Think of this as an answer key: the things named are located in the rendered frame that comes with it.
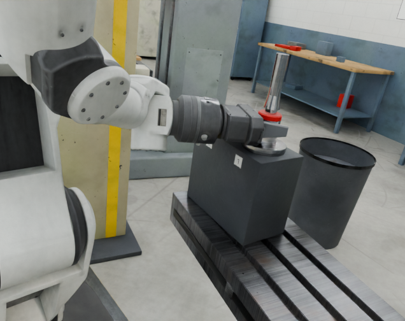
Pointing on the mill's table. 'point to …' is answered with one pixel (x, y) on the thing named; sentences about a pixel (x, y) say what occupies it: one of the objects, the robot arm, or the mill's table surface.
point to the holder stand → (245, 186)
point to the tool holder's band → (270, 116)
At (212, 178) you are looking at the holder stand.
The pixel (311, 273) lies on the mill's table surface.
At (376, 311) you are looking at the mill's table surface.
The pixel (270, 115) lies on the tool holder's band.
